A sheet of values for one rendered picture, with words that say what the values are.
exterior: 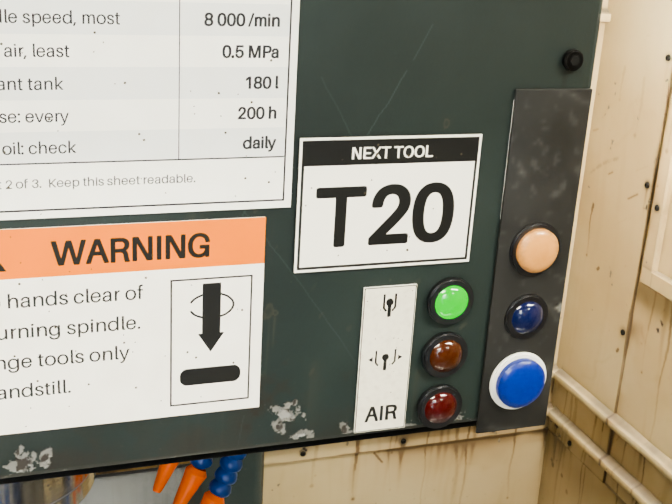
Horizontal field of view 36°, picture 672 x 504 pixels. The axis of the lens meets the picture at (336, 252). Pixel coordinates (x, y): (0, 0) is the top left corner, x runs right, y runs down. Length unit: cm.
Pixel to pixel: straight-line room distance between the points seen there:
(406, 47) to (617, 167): 127
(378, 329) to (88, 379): 15
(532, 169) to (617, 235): 122
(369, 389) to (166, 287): 13
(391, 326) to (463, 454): 143
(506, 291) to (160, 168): 20
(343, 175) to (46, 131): 14
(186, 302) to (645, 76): 127
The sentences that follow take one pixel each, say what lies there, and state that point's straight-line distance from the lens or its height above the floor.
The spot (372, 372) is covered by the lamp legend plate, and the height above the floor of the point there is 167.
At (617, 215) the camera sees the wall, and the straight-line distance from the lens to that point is 177.
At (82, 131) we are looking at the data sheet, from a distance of 48.
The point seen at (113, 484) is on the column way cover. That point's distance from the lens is 131.
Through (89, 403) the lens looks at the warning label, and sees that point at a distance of 53.
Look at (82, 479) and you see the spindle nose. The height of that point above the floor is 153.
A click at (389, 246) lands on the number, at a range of 53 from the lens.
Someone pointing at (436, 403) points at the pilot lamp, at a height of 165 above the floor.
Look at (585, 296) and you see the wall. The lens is 187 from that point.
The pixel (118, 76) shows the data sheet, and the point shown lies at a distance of 48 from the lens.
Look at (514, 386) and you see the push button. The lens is 59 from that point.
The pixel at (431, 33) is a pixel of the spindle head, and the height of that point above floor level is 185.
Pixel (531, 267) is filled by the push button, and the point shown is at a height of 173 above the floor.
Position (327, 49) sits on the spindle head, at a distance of 50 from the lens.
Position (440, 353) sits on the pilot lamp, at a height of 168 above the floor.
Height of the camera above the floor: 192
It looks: 20 degrees down
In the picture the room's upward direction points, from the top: 3 degrees clockwise
